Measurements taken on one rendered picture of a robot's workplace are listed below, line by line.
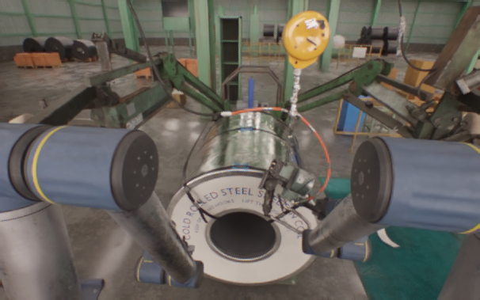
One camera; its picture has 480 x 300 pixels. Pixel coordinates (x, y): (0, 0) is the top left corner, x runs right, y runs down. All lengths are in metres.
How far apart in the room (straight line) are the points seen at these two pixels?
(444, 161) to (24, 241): 0.75
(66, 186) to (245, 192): 1.25
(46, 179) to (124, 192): 0.13
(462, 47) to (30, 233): 1.60
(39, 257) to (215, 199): 1.16
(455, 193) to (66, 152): 0.58
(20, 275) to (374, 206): 0.68
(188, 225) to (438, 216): 1.62
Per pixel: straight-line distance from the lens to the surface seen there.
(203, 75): 6.09
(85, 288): 2.88
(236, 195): 1.60
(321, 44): 1.11
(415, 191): 0.41
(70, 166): 0.45
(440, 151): 0.45
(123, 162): 0.40
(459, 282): 0.65
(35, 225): 0.63
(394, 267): 3.11
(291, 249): 1.96
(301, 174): 1.36
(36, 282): 0.70
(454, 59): 1.43
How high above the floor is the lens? 2.15
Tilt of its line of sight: 27 degrees down
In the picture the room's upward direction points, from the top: 1 degrees clockwise
